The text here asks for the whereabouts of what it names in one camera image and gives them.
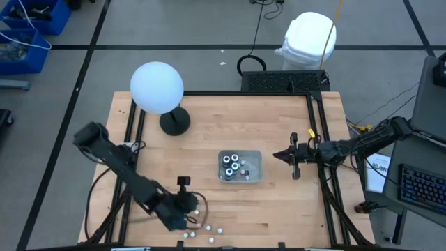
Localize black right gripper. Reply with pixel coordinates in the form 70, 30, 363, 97
273, 132, 318, 181

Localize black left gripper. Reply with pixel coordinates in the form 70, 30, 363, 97
153, 176, 200, 233

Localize grey plastic bin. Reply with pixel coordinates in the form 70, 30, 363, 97
217, 149, 264, 184

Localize black perforated computer case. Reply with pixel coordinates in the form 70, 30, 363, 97
240, 69, 331, 93

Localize black floor plug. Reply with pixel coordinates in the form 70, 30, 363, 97
354, 201, 387, 214

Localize white paper sheet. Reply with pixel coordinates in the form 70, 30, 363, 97
364, 152, 393, 195

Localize white bagged trash can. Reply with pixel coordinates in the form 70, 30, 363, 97
274, 11, 338, 71

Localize white globe table lamp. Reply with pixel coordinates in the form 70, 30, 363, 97
130, 61, 192, 137

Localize grey desk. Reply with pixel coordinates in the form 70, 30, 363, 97
382, 118, 446, 245

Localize black backlit keyboard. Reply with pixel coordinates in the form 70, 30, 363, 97
398, 163, 446, 216

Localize black desk device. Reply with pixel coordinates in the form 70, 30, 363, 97
433, 51, 446, 88

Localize black floor object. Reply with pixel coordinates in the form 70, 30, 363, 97
0, 109, 15, 140

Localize blue storage bin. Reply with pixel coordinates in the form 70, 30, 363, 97
0, 28, 50, 76
0, 0, 72, 36

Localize grey metal bar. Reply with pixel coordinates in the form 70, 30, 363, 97
0, 79, 31, 91

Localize black hardware parts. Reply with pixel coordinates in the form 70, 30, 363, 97
8, 6, 53, 21

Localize black aluminium table frame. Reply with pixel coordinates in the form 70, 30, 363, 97
78, 89, 376, 251

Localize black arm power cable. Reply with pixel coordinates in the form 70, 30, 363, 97
84, 166, 116, 241

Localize black coiled floor cable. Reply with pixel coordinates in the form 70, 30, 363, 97
236, 0, 268, 77

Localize yellow hanging cable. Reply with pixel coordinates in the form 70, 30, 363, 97
319, 0, 345, 70

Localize white cable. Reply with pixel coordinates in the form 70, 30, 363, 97
0, 0, 52, 50

